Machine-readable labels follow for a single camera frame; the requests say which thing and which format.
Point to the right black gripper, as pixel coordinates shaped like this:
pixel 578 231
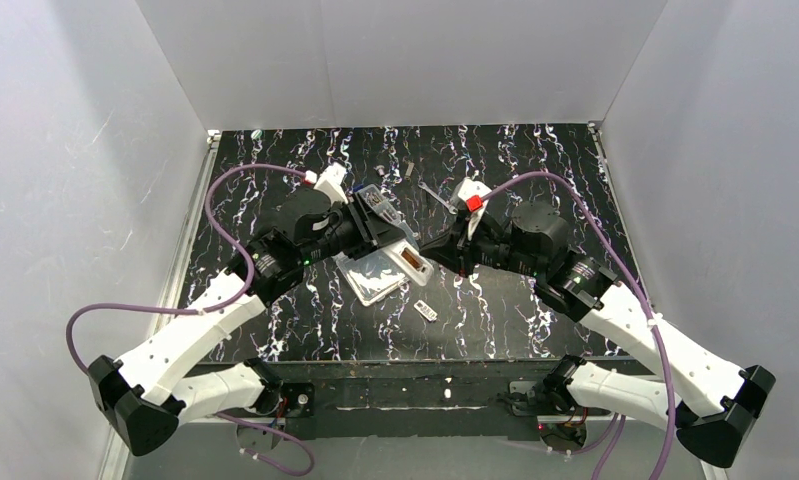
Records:
pixel 468 240

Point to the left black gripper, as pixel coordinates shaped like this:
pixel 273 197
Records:
pixel 365 225

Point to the white remote control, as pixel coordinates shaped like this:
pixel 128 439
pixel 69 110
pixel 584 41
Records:
pixel 416 267

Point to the white remote battery cover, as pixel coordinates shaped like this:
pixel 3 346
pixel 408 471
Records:
pixel 425 311

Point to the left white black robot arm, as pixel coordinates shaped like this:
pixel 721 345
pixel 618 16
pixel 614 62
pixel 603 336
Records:
pixel 147 393

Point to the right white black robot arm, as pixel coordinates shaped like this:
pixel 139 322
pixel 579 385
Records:
pixel 708 403

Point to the silver open-end wrench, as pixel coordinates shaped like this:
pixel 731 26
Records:
pixel 452 209

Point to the clear plastic screw box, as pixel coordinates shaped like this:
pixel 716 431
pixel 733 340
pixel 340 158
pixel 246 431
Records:
pixel 375 276

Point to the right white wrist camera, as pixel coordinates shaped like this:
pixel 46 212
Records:
pixel 471 194

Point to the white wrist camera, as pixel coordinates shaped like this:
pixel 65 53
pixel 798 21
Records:
pixel 329 182
pixel 471 194

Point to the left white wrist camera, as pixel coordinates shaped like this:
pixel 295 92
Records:
pixel 329 182

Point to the black front mounting rail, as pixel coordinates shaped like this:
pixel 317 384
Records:
pixel 437 398

